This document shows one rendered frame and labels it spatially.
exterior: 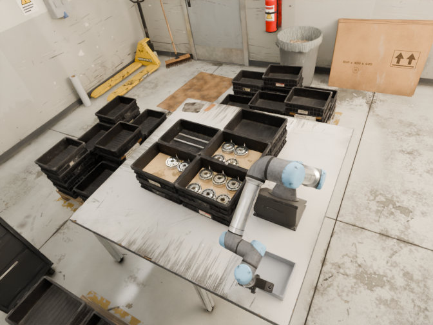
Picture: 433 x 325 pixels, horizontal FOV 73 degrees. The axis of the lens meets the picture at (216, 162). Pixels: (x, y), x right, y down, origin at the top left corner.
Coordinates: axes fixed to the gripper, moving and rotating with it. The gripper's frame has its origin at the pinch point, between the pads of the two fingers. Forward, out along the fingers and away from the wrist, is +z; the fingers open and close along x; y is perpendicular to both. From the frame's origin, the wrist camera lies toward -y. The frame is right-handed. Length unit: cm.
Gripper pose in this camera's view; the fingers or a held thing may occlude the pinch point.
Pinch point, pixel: (258, 286)
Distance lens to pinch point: 165.4
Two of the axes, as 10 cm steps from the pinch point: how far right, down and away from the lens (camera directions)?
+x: -3.7, 8.5, -3.9
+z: 2.6, 4.9, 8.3
